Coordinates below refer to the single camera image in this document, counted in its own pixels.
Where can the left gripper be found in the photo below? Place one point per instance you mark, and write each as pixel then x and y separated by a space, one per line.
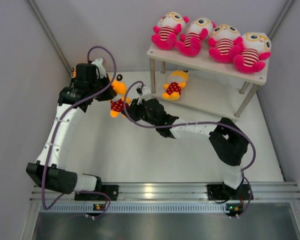
pixel 110 94

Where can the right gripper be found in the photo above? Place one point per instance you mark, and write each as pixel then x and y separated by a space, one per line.
pixel 133 110

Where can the orange plush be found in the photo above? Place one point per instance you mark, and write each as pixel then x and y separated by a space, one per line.
pixel 73 72
pixel 117 103

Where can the orange plush polka dress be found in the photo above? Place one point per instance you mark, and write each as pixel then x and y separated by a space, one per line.
pixel 176 82

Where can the pink panda plush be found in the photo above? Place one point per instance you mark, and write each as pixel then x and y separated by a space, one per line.
pixel 223 43
pixel 254 50
pixel 190 43
pixel 167 29

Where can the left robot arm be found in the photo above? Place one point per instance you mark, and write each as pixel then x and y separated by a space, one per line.
pixel 89 82

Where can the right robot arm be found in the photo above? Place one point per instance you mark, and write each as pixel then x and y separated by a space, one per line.
pixel 228 141

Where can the white two-tier shelf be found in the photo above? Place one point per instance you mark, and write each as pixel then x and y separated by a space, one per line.
pixel 213 87

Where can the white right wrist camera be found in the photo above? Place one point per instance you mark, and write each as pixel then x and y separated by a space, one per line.
pixel 144 93

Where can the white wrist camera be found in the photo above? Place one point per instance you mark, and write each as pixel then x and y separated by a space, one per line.
pixel 144 93
pixel 100 70

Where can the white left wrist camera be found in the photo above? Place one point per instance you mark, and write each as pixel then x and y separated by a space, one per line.
pixel 100 70

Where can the white slotted cable duct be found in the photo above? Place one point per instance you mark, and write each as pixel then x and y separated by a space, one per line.
pixel 121 207

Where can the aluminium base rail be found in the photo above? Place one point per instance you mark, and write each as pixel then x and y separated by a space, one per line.
pixel 198 191

